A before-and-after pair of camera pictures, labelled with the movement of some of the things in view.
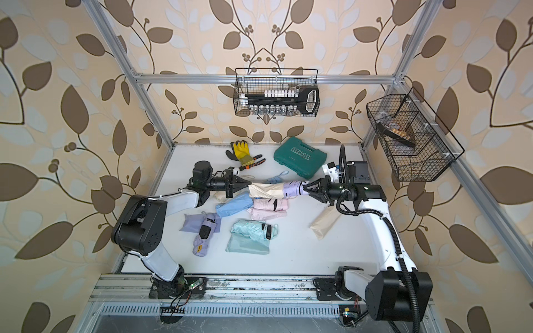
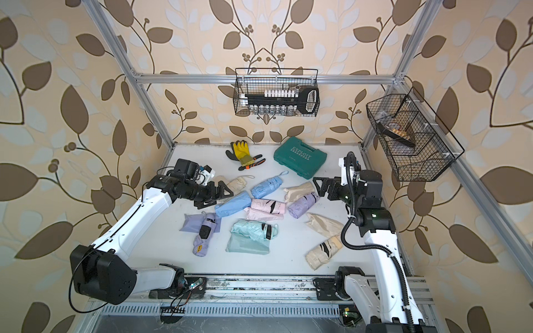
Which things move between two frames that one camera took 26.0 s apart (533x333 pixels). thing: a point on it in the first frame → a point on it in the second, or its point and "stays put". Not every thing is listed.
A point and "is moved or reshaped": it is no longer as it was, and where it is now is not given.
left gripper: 237,184 → 219,190
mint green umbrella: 255,228 stays put
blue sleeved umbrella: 241,202 stays put
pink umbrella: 275,205 stays put
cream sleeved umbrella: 271,190 → 295,192
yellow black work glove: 241,152 stays put
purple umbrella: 200,244 stays put
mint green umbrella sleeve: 242,243 stays put
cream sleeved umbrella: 320,226 is moved or reshaped
